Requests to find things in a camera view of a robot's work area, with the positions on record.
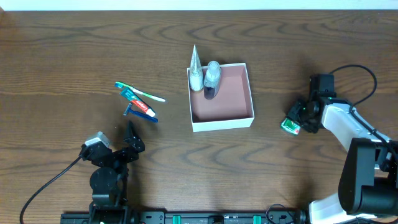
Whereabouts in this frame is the green Dettol soap bar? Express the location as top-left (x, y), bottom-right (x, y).
top-left (280, 118), bottom-right (301, 135)

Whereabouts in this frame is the white box with pink interior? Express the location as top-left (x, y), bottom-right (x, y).
top-left (188, 63), bottom-right (255, 133)

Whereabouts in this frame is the blue liquid foam pump bottle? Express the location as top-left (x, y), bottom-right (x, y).
top-left (204, 61), bottom-right (221, 100)

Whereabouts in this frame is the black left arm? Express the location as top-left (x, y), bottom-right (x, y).
top-left (79, 121), bottom-right (145, 223)

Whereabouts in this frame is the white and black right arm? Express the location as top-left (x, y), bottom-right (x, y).
top-left (286, 96), bottom-right (397, 223)

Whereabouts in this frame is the blue disposable razor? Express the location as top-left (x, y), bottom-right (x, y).
top-left (123, 103), bottom-right (158, 123)

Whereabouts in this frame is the Colgate toothpaste tube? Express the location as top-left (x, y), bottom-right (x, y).
top-left (120, 87), bottom-right (155, 117)

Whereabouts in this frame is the green and white toothbrush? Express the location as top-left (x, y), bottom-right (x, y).
top-left (114, 82), bottom-right (166, 103)

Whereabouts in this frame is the black mounting rail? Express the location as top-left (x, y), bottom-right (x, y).
top-left (60, 210), bottom-right (310, 224)

